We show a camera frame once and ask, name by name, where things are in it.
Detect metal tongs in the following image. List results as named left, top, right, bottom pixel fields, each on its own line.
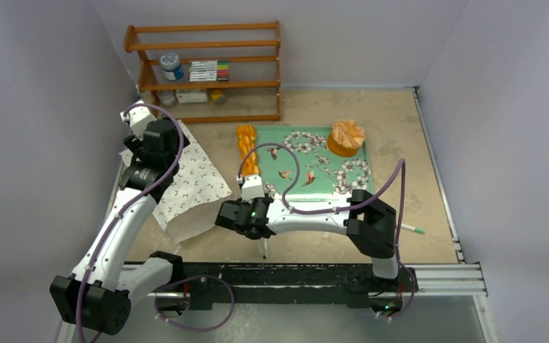
left=257, top=238, right=268, bottom=259

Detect white patterned paper bag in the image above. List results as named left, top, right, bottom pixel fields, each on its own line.
left=119, top=120, right=234, bottom=244

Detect orange braided fake bread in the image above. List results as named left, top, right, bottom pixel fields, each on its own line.
left=236, top=125, right=260, bottom=177

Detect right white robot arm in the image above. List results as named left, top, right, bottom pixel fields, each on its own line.
left=215, top=189, right=405, bottom=291

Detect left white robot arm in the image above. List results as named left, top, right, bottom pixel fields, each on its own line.
left=49, top=119, right=189, bottom=342

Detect small clear jar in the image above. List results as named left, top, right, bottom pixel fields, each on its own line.
left=157, top=90, right=177, bottom=106

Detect wooden shelf rack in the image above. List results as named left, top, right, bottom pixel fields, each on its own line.
left=124, top=21, right=282, bottom=124

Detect white small box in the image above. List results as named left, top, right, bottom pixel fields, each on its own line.
left=175, top=89, right=208, bottom=104

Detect yellow grey sharpener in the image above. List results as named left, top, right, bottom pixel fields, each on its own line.
left=209, top=89, right=227, bottom=105

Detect blue lidded jar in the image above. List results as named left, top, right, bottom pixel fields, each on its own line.
left=159, top=53, right=184, bottom=81

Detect pack of coloured markers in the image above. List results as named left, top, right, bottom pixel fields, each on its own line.
left=189, top=59, right=230, bottom=82

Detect green white pen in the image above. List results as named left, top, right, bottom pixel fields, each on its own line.
left=401, top=224, right=425, bottom=234

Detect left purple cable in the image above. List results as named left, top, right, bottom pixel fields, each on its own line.
left=74, top=103, right=185, bottom=343

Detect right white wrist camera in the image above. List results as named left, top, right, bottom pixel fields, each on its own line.
left=237, top=174, right=264, bottom=202

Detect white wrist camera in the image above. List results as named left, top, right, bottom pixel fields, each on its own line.
left=237, top=174, right=264, bottom=202
left=119, top=100, right=157, bottom=140

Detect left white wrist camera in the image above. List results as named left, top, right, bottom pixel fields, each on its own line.
left=119, top=100, right=157, bottom=140

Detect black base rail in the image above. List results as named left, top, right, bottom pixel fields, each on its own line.
left=156, top=262, right=417, bottom=312

